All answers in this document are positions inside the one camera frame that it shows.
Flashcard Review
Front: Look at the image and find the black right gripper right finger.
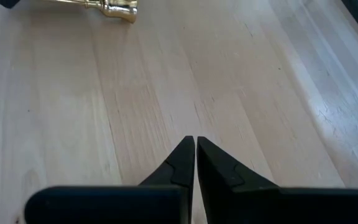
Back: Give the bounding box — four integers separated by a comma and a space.
196, 136, 358, 224

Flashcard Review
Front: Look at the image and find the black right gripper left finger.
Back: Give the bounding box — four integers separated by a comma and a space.
23, 136, 195, 224

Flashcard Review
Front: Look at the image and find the gold candlestick holder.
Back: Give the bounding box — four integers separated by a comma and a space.
44, 0, 139, 24

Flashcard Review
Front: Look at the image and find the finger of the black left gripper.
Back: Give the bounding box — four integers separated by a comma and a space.
0, 0, 21, 9

